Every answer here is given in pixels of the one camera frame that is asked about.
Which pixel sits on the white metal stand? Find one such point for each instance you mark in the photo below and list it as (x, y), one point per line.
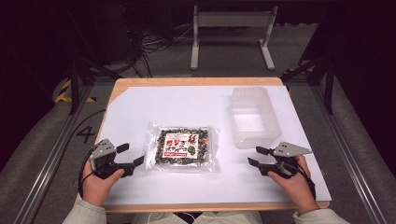
(232, 19)

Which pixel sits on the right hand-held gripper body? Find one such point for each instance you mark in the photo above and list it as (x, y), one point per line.
(288, 150)

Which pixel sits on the person's left hand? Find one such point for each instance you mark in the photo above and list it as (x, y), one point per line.
(96, 188)

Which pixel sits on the yellow black hazard tape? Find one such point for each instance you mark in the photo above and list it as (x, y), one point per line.
(63, 93)

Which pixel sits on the clear snack packet red label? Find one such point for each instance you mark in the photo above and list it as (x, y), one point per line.
(182, 146)

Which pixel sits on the person's right hand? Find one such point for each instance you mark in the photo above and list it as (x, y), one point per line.
(299, 188)

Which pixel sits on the white table mat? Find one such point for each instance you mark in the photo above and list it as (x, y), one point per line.
(193, 102)

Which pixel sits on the aluminium floor rail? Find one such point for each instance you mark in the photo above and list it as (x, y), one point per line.
(348, 152)
(49, 165)

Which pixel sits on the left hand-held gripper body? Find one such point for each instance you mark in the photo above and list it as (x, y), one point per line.
(104, 149)

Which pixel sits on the black metal stand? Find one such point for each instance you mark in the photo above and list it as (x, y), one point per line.
(328, 84)
(74, 81)

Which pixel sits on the translucent plastic container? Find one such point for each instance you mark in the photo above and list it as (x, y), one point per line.
(253, 123)

